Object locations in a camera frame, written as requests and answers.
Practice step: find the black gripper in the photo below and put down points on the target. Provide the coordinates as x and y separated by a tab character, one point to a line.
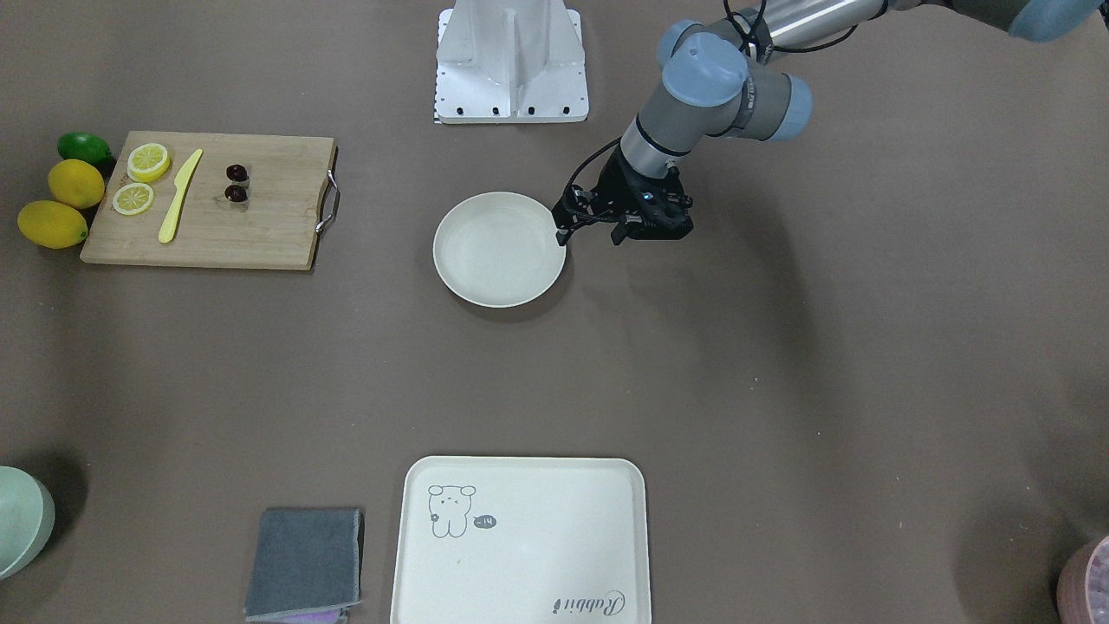
617	185

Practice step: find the cream round plate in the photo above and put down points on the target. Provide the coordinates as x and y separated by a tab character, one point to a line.
498	250

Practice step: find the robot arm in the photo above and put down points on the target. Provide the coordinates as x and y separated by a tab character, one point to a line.
889	130

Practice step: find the cream rectangular rabbit tray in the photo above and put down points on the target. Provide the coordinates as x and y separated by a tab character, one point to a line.
523	540

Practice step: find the bamboo cutting board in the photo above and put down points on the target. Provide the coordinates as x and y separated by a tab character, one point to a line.
291	178

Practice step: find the yellow plastic knife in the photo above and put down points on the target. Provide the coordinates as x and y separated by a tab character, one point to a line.
182	180

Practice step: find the grey folded cloth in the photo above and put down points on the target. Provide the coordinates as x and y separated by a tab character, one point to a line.
306	566

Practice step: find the lemon slice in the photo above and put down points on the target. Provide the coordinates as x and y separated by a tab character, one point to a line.
133	198
149	162

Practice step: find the green lime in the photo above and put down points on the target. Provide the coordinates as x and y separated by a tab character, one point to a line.
86	147

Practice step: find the yellow lemon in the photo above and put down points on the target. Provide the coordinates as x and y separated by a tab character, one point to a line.
76	183
52	224

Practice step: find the pink bowl with ice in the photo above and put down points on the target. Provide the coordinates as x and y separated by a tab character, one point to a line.
1082	588

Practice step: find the mint green bowl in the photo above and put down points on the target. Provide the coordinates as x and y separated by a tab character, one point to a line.
27	519

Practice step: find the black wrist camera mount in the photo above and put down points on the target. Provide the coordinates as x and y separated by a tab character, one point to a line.
659	211

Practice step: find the white camera post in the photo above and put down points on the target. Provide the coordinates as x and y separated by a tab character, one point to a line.
510	62

